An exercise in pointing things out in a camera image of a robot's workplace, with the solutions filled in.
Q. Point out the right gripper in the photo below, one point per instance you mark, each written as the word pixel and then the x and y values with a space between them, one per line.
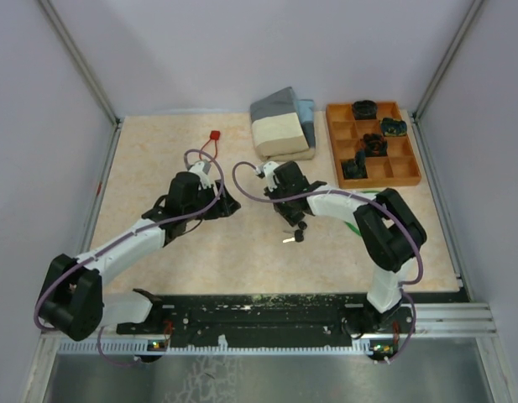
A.
pixel 283 211

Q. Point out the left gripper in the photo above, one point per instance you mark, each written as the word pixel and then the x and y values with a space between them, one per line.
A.
pixel 225 206

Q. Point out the black-headed key bunch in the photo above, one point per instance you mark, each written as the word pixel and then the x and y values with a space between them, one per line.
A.
pixel 298 235

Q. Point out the green cable lock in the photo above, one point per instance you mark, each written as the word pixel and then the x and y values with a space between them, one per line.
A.
pixel 352 227

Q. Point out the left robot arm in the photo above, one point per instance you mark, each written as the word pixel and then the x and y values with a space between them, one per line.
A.
pixel 72 299

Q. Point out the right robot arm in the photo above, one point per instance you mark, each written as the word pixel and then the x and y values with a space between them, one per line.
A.
pixel 391 233

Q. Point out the folded grey beige cloth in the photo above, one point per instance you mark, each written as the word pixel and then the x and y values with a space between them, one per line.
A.
pixel 283 126

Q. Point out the dark rolled item lower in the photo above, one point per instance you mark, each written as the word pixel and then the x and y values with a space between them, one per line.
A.
pixel 355 168

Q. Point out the dark rolled item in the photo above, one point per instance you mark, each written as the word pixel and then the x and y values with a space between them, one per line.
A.
pixel 364 110
pixel 392 127
pixel 355 168
pixel 374 145

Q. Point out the wooden compartment tray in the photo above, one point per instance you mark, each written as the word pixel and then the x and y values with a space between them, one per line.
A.
pixel 398 168

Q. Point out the dark rolled item middle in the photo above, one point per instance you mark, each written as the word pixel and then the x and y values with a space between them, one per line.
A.
pixel 374 145

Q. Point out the dark rolled item top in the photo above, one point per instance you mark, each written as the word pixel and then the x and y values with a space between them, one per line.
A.
pixel 364 110

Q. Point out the dark rolled item right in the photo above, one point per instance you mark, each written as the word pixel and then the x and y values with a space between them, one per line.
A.
pixel 392 127

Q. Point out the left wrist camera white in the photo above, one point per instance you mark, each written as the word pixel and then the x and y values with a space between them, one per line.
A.
pixel 201 169

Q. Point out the red cable seal lock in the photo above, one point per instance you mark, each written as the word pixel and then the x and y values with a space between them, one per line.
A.
pixel 211 145

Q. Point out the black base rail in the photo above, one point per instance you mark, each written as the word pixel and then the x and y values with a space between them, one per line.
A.
pixel 268 320

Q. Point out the aluminium frame post right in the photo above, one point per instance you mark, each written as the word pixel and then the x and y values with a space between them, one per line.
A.
pixel 469 20

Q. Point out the aluminium frame post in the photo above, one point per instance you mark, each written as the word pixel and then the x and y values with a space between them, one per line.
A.
pixel 469 20
pixel 79 61

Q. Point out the aluminium frame post left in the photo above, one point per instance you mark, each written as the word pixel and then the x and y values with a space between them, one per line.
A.
pixel 79 61

